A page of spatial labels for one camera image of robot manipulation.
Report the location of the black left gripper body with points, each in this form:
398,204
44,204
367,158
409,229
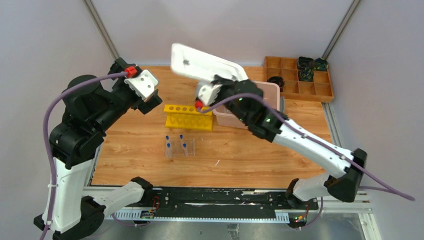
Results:
149,101

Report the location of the pink plastic storage bin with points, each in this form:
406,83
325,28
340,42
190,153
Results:
271,95

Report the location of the yellow test tube rack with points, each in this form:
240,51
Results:
187,117

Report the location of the white plastic box lid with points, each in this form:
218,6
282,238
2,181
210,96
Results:
199,65

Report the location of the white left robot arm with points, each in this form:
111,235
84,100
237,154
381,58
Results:
74,127

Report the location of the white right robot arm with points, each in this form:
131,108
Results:
343,167

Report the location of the grey right bin clip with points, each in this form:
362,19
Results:
282,104

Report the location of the black round object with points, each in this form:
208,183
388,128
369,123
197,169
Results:
278,80

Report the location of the wooden compartment organizer tray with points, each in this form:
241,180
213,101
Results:
320,90

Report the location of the clear well plate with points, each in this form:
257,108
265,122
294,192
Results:
177,148

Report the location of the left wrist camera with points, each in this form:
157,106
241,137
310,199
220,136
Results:
142,82

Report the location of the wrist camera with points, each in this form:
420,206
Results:
206,96
142,82

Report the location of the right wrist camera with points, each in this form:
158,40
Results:
206,96

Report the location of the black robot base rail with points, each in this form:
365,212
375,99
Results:
227,205

